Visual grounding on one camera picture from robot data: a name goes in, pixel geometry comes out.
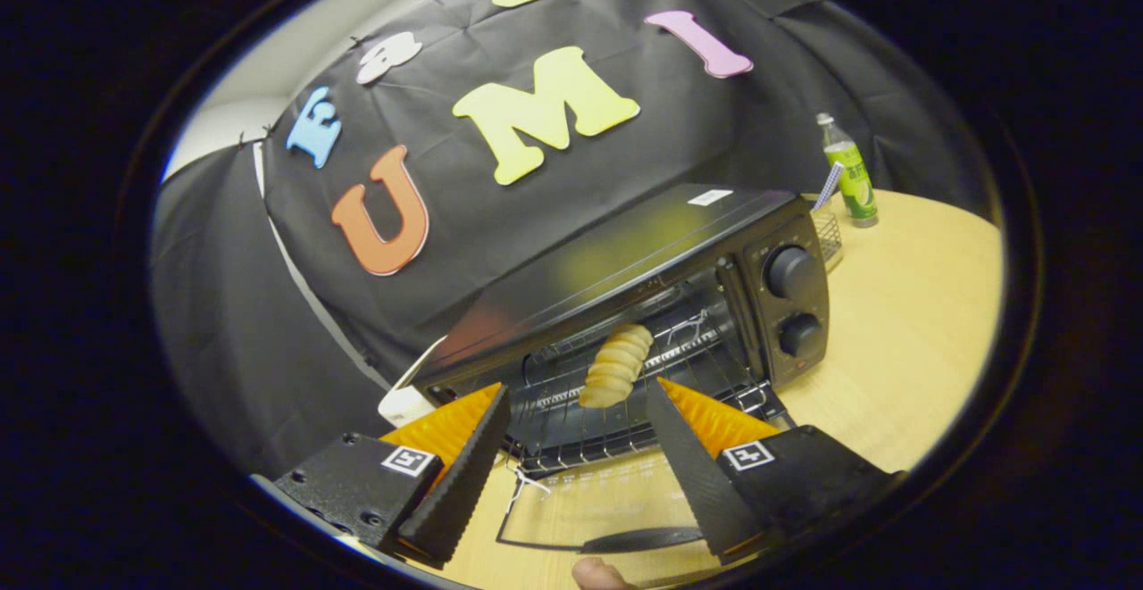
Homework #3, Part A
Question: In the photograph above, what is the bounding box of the green drink bottle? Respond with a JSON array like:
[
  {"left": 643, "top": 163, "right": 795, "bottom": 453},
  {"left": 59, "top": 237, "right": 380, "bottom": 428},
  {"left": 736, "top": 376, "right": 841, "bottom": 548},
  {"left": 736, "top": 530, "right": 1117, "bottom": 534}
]
[{"left": 815, "top": 112, "right": 880, "bottom": 229}]

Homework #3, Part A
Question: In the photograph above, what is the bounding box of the yellow ridged bread roll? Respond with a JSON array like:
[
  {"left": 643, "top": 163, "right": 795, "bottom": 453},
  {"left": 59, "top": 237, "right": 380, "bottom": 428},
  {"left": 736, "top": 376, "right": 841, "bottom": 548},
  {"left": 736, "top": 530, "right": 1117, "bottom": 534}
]
[{"left": 578, "top": 323, "right": 655, "bottom": 410}]

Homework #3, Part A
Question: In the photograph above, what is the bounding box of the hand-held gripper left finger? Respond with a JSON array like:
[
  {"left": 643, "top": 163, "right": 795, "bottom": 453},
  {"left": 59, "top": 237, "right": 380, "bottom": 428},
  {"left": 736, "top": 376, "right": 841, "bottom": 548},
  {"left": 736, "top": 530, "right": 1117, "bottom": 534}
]
[{"left": 275, "top": 383, "right": 513, "bottom": 570}]

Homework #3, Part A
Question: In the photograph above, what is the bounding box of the metal wire basket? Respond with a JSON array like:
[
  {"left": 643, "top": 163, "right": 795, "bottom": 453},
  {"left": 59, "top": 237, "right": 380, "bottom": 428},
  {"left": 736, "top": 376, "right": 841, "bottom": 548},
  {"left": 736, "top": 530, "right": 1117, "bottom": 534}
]
[{"left": 804, "top": 193, "right": 846, "bottom": 271}]

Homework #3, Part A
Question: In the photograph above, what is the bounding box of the black toaster oven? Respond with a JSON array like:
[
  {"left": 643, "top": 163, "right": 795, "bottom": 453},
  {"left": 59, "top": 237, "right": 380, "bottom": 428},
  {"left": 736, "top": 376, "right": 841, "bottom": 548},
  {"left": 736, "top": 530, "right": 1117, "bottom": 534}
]
[{"left": 413, "top": 182, "right": 831, "bottom": 557}]

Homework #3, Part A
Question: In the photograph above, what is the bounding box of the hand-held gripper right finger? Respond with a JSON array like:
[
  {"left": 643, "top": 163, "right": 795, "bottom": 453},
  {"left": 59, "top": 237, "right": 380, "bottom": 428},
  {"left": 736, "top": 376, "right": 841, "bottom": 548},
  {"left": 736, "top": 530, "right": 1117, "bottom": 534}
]
[{"left": 645, "top": 378, "right": 905, "bottom": 566}]

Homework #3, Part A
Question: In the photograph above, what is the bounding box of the white cable tie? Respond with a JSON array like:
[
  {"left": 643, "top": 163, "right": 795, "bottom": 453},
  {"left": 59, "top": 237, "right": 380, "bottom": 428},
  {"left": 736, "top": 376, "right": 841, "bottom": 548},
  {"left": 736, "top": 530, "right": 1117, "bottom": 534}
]
[{"left": 507, "top": 465, "right": 553, "bottom": 516}]

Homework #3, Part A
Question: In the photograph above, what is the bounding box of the white bread toaster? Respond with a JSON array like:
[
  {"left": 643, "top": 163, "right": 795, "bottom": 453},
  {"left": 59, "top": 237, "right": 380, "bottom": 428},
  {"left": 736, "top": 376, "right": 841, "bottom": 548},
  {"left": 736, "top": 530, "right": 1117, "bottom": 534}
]
[{"left": 378, "top": 337, "right": 447, "bottom": 430}]

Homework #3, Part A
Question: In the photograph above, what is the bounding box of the striped drinking straw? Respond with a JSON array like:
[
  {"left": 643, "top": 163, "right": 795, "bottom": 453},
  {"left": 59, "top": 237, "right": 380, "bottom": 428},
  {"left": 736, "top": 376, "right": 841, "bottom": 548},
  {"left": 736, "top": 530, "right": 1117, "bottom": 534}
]
[{"left": 811, "top": 162, "right": 845, "bottom": 213}]

